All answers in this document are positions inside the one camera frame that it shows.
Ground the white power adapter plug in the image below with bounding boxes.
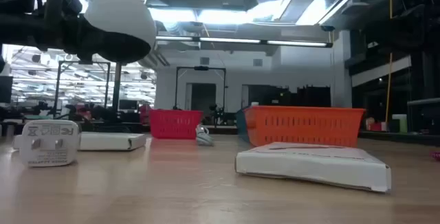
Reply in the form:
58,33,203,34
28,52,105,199
19,119,82,168

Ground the red background object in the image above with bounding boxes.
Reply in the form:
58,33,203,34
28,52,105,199
139,104,152,125

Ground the yellow hanging cable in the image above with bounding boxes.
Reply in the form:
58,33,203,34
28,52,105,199
384,0,394,124

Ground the orange plastic basket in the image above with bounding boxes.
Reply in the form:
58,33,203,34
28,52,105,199
243,105,366,148

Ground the green white container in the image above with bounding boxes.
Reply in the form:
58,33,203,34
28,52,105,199
391,113,408,134

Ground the blue plastic bin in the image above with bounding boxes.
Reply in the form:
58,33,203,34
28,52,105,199
235,106,254,144

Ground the small background monitor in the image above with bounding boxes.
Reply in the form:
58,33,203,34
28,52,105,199
118,99,139,112

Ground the white cardboard box red print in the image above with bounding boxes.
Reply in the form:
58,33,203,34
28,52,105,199
234,142,392,193

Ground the grey horizontal bar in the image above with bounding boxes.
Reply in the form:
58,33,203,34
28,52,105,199
407,98,440,107

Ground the black monitor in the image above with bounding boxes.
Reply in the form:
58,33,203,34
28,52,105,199
0,76,14,104

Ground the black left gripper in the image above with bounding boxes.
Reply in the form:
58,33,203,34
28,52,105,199
43,0,104,62

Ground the red plastic basket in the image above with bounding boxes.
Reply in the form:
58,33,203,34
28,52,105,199
149,109,204,139

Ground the ceiling light strip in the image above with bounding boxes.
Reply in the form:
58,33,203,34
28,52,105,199
155,36,333,49

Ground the white box product picture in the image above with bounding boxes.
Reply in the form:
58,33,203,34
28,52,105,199
12,131,148,152

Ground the white coiled cable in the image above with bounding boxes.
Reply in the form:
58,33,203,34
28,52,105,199
195,124,215,146

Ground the black lamp pole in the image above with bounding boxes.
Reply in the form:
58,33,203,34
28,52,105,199
112,62,122,115

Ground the black stand frame with camera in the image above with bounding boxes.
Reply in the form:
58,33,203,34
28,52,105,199
174,65,228,112

